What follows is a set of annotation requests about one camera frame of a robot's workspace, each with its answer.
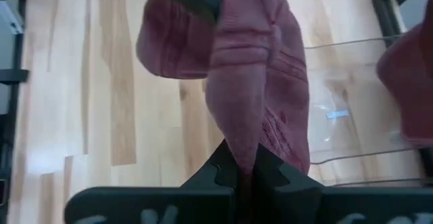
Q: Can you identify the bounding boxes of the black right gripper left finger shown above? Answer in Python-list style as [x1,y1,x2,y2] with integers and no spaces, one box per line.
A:
[180,139,238,189]

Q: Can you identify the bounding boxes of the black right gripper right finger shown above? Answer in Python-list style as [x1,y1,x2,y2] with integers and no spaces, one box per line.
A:
[256,143,325,190]

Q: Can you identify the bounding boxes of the maroon baseball cap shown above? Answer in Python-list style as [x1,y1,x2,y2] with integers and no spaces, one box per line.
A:
[136,0,311,176]
[375,0,433,147]

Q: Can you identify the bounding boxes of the clear plastic bin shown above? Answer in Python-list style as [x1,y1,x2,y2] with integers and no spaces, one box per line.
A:
[302,34,433,166]

